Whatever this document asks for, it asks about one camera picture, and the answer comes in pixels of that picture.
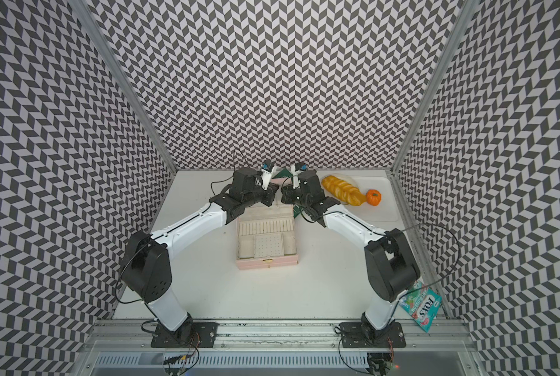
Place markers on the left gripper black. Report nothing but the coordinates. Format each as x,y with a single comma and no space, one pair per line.
267,199

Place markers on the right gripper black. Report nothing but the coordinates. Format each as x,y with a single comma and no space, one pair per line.
287,189

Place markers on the pink jewelry box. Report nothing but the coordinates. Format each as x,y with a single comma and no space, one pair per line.
267,237

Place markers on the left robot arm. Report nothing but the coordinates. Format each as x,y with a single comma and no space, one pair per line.
146,265

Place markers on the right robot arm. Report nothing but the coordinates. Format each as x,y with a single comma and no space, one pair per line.
391,267

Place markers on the green snack bag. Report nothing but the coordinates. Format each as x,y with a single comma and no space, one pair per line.
288,179

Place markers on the braided bread loaf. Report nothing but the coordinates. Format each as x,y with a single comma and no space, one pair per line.
344,191

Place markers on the clear glass plate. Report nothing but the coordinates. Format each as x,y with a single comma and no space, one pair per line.
346,178

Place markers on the small orange pumpkin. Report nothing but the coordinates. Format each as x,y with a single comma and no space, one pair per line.
373,197

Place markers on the teal candy bag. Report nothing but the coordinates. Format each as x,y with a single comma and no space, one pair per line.
422,305

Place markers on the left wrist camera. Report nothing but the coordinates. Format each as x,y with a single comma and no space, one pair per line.
268,171

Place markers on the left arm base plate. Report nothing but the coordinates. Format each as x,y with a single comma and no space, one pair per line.
201,335

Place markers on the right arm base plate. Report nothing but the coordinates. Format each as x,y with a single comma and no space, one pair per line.
357,335

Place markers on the aluminium mounting rail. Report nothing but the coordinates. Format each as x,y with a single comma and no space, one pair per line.
281,335

